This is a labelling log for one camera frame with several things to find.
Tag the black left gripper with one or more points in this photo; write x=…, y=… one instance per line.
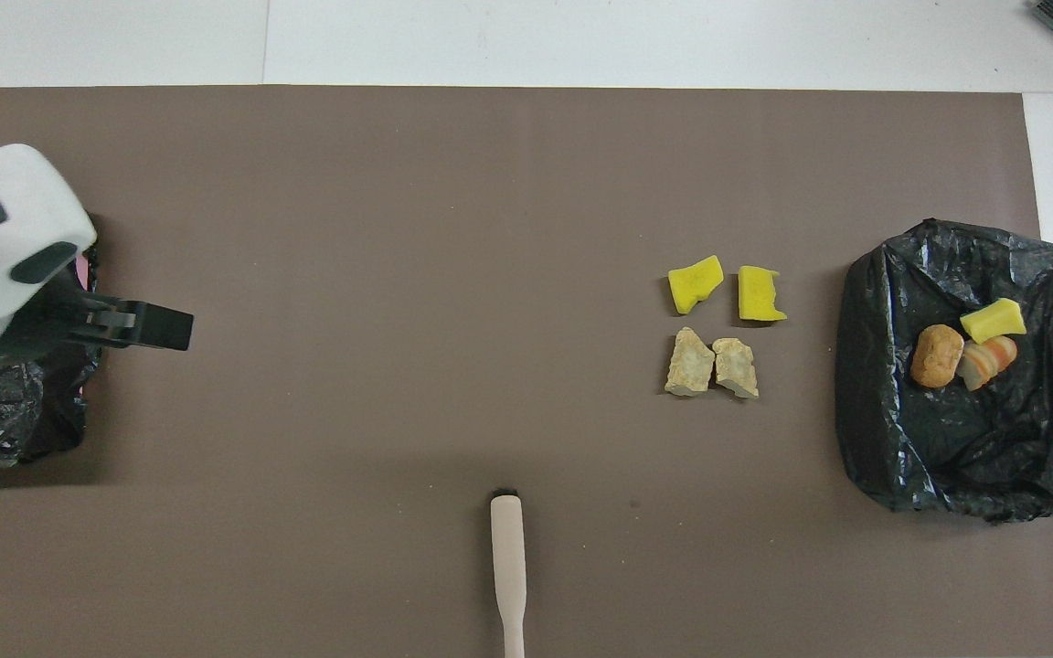
x=69, y=320

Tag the beige hand brush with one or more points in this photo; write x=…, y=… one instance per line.
x=508, y=567

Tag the torn bread piece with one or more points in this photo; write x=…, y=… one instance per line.
x=691, y=363
x=735, y=366

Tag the yellow sponge piece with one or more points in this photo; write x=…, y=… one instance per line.
x=693, y=285
x=760, y=294
x=993, y=320

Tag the brown fried nugget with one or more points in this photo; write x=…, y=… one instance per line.
x=938, y=356

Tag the bread piece with orange crust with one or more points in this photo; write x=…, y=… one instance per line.
x=986, y=359

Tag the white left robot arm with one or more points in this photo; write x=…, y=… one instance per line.
x=5, y=238

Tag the small pink scrap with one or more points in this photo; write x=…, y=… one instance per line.
x=82, y=271

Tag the brown table mat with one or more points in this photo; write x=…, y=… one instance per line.
x=490, y=137

